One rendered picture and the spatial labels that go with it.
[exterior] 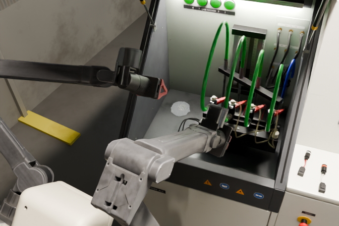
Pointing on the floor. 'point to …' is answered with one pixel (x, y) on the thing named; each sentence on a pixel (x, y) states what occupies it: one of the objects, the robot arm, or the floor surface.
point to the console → (319, 121)
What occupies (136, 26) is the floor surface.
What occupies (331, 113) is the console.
